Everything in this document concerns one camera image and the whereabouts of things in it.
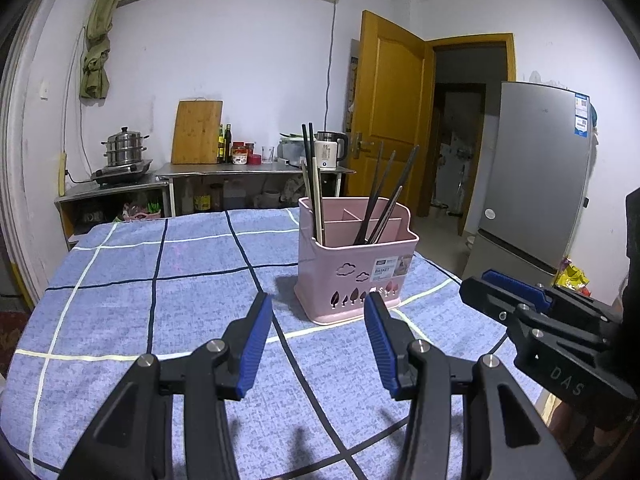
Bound grey chopstick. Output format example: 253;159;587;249
374;186;404;242

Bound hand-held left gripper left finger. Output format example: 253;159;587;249
57;291;274;480

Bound induction cooker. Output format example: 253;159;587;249
90;159;154;187

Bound white electric kettle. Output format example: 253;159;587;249
314;131;349;168

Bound white sliding door frame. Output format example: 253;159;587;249
0;0;66;311

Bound black chopstick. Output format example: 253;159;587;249
354;141;384;245
300;124;323;247
308;122;326;247
368;145;421;245
360;150;397;245

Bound yellow door frame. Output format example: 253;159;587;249
425;33;516;236

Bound yellow snack bags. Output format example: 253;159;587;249
555;257;592;294

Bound blue checked tablecloth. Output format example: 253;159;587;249
7;207;556;480

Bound yellow wooden door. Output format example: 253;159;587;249
345;10;436;218

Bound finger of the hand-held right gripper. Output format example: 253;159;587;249
481;269;624;322
459;276;623;350

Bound air conditioner cable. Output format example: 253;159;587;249
322;0;337;135

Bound person's right hand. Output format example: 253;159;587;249
550;397;640;461

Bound pink plastic utensil basket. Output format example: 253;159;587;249
293;196;420;325

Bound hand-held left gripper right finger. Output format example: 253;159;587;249
363;291;576;480

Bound wooden cutting board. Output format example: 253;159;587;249
171;99;224;165

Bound grey refrigerator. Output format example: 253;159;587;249
462;81;596;286

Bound person's dark clothing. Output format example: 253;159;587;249
625;190;640;311

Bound steel steamer pot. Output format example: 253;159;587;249
101;127;151;167

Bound low steel counter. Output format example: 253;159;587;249
54;180;176;251

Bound green knotted curtain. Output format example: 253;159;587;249
79;0;137;101

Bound long steel counter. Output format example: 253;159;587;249
155;161;357;211

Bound pink vegetable basket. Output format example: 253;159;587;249
122;202;164;222

